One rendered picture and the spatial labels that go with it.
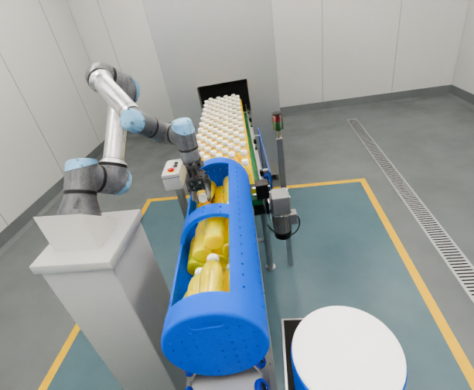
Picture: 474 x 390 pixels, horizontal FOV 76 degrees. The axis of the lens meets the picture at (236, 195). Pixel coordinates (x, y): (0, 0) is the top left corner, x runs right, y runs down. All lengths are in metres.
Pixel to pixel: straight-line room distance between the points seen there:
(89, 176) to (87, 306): 0.52
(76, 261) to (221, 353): 0.63
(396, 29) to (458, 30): 0.94
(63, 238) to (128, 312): 0.39
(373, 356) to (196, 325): 0.45
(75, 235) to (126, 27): 4.95
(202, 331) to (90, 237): 0.59
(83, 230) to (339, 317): 0.90
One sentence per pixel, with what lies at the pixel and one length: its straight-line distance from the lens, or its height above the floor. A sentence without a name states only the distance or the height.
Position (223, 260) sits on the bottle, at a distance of 1.10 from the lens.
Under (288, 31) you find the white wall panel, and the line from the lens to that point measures 5.52.
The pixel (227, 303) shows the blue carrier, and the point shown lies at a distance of 0.78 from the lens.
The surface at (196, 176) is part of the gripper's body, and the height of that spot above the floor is 1.31.
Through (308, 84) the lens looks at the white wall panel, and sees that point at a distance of 5.68.
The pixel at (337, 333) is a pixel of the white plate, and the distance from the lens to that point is 0.95.
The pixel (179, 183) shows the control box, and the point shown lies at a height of 1.04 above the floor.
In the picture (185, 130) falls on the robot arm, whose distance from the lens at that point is 1.10.
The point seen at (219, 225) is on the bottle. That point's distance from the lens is 1.07.
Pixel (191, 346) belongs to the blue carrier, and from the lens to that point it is 0.88.
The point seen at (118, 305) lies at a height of 0.90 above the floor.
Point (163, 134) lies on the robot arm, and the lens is 1.16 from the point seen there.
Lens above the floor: 1.83
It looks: 32 degrees down
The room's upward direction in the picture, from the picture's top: 11 degrees counter-clockwise
